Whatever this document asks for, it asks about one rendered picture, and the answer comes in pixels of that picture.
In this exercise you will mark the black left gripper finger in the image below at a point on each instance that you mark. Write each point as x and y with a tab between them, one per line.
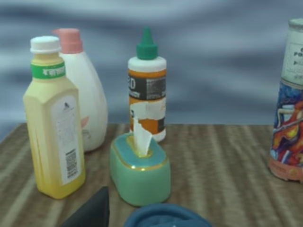
92	211

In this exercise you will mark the colourful printed canister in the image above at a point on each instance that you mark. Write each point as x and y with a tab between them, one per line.
288	113

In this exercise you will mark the green ceramic tissue box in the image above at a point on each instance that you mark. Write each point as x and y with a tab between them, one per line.
142	179

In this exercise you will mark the blue round object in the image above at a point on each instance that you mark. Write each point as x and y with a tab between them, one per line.
165	216

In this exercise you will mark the white tissue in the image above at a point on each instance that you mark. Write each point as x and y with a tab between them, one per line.
141	139

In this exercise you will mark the yellow juice bottle white cap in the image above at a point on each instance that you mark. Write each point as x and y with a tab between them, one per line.
45	123

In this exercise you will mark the white detergent bottle pink cap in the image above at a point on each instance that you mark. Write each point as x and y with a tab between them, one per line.
91	94

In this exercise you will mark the white orange bottle green nozzle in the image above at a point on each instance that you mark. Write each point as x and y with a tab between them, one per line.
148	94

